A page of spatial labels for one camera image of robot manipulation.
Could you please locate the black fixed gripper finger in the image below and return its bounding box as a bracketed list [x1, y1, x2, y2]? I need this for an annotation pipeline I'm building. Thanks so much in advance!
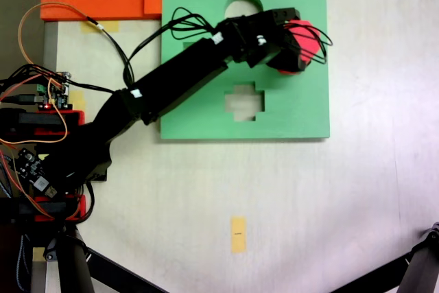
[272, 7, 302, 27]

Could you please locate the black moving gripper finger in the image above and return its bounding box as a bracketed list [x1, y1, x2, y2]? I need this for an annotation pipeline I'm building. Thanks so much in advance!
[268, 30, 312, 73]

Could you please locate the red octagonal block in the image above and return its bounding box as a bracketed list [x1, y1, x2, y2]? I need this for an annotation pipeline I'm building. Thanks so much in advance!
[276, 20, 322, 76]

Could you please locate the green shape sorting board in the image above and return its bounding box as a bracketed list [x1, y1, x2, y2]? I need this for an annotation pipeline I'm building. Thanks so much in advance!
[159, 0, 331, 142]

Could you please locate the yellow masking tape strip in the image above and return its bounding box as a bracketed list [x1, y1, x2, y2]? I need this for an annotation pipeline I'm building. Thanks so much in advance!
[81, 21, 120, 33]

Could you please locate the yellow tape marker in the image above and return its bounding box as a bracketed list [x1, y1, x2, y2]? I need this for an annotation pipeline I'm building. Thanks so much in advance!
[230, 216, 248, 255]

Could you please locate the yellow masking tape piece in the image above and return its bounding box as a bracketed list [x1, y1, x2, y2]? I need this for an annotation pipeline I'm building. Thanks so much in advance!
[70, 90, 86, 112]

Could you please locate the red base clamp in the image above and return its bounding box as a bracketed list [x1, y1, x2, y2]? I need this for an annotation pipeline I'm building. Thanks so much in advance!
[34, 109, 86, 135]
[34, 194, 86, 222]

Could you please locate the circuit board with green terminal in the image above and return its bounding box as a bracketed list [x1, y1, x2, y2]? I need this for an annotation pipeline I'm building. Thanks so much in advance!
[36, 71, 73, 110]

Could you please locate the black tripod leg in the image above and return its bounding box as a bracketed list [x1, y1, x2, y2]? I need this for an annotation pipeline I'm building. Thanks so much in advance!
[329, 251, 412, 293]
[84, 246, 169, 293]
[397, 222, 439, 293]
[54, 231, 96, 293]

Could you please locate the black power circuit board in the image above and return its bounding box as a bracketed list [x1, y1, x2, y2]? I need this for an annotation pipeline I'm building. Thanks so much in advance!
[15, 148, 60, 200]

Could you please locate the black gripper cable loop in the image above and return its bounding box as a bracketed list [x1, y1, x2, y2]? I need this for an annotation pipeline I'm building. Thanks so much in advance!
[283, 20, 333, 65]

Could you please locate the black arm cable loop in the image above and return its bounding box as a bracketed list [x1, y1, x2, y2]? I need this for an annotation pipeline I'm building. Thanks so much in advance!
[123, 7, 221, 89]

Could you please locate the black cable with white connector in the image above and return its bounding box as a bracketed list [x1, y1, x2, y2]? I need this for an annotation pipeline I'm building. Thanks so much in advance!
[85, 16, 135, 89]

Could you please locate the long orange wire loop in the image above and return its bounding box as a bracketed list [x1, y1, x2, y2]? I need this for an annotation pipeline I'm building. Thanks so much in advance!
[17, 2, 91, 90]

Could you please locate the black usb cable plug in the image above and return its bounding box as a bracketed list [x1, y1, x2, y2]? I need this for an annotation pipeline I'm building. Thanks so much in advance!
[0, 93, 45, 104]

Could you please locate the thin orange wire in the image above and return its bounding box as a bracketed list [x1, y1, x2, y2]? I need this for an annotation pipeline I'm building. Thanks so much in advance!
[0, 162, 82, 222]

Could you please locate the black white braided cable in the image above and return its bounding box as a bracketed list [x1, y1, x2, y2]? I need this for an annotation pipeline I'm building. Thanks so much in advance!
[15, 234, 29, 292]

